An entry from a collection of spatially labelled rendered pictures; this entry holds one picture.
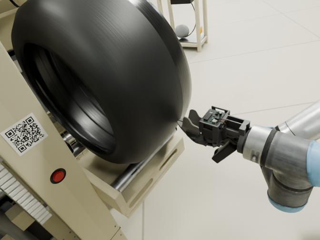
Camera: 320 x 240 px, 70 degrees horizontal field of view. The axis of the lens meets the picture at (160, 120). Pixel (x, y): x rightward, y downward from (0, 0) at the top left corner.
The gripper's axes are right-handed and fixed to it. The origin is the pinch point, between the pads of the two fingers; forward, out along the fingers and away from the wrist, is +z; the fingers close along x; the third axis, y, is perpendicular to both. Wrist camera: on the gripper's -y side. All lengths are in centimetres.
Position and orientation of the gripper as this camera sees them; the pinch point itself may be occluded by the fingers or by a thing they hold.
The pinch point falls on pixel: (181, 123)
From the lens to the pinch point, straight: 69.6
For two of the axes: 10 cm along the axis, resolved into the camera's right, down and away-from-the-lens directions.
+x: -5.9, 6.1, -5.3
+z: -7.8, -2.8, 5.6
